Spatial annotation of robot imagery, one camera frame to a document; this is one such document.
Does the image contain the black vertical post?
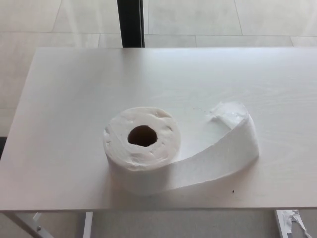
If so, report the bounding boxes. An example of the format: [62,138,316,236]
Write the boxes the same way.
[117,0,146,48]

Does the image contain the white slanted table leg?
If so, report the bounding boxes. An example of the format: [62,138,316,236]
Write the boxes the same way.
[0,211,49,238]

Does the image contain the torn white paper scraps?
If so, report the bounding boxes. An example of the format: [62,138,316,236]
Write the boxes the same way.
[282,209,313,238]

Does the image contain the white toilet paper roll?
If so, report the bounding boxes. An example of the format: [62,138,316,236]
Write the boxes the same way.
[102,100,261,196]

